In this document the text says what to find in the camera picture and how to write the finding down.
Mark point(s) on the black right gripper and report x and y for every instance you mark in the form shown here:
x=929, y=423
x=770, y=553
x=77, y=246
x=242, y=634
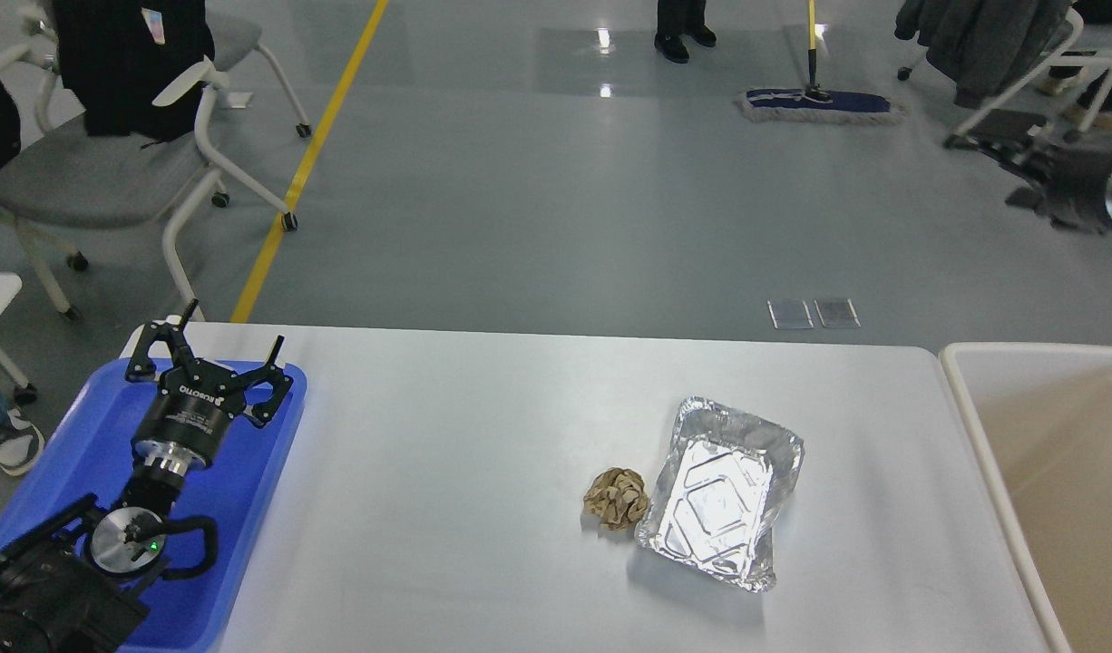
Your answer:
x=1070, y=185

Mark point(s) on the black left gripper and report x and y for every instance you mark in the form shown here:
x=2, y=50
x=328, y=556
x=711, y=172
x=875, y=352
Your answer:
x=193, y=406

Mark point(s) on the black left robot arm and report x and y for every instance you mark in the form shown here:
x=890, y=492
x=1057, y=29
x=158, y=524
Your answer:
x=136, y=528

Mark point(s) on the white chair with coat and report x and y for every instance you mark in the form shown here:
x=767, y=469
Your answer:
x=1077, y=45

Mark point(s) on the dark grey coat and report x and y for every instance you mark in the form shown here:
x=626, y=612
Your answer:
x=982, y=46

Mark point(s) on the blue plastic tray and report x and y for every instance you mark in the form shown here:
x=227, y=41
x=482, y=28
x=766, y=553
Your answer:
x=91, y=451

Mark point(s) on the blue dust mop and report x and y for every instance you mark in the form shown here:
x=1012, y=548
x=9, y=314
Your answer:
x=814, y=104

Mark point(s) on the bystander in blue jeans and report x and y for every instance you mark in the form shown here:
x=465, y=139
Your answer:
x=21, y=442

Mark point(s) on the grey office chair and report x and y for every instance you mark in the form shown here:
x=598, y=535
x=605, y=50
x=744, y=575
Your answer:
x=70, y=180

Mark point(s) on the right floor socket plate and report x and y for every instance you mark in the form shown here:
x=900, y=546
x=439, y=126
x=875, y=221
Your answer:
x=837, y=313

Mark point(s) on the floor socket plate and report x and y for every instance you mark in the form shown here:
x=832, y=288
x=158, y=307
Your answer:
x=837, y=313
x=790, y=314

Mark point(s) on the left floor socket plate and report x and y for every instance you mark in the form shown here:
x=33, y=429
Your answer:
x=790, y=314

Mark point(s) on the beige plastic bin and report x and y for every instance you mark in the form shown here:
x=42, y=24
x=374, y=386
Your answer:
x=1039, y=416

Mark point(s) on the black jacket on chair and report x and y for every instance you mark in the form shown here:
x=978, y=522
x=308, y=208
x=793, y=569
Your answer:
x=116, y=57

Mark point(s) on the crumpled brown paper ball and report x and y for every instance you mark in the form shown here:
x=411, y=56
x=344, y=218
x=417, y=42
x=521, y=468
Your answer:
x=618, y=498

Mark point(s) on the aluminium foil tray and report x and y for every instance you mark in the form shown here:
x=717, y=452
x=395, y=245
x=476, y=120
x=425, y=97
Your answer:
x=727, y=476

